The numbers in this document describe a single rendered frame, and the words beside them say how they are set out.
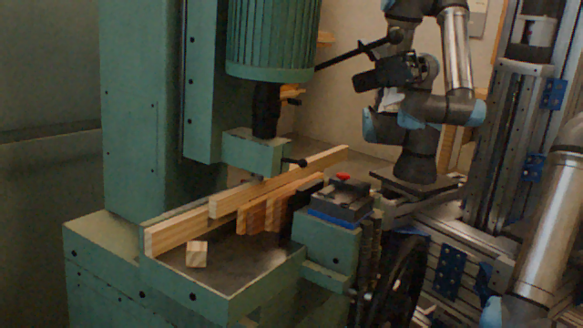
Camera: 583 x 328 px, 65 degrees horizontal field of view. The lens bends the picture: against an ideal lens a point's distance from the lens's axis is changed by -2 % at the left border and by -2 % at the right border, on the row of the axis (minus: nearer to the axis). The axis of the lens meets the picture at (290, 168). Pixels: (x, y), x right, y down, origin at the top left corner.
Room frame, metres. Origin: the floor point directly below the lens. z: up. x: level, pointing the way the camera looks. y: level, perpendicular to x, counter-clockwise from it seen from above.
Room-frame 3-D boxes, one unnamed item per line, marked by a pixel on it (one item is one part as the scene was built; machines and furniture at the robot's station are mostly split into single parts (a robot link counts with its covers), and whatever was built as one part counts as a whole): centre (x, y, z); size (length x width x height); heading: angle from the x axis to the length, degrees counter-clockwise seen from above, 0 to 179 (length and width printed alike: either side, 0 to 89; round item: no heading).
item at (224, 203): (1.04, -0.01, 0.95); 0.55 x 0.02 x 0.04; 148
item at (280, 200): (0.91, -0.03, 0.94); 0.16 x 0.01 x 0.07; 148
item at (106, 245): (1.00, 0.16, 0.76); 0.57 x 0.45 x 0.09; 58
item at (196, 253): (0.70, 0.14, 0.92); 0.03 x 0.03 x 0.03; 10
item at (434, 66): (1.21, -0.31, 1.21); 0.11 x 0.08 x 0.09; 148
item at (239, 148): (0.95, 0.08, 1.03); 0.14 x 0.07 x 0.09; 58
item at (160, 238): (0.96, 0.07, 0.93); 0.60 x 0.02 x 0.05; 148
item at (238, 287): (0.89, -0.04, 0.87); 0.61 x 0.30 x 0.06; 148
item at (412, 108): (1.20, -0.32, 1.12); 0.11 x 0.08 x 0.11; 91
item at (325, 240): (0.84, -0.11, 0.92); 0.15 x 0.13 x 0.09; 148
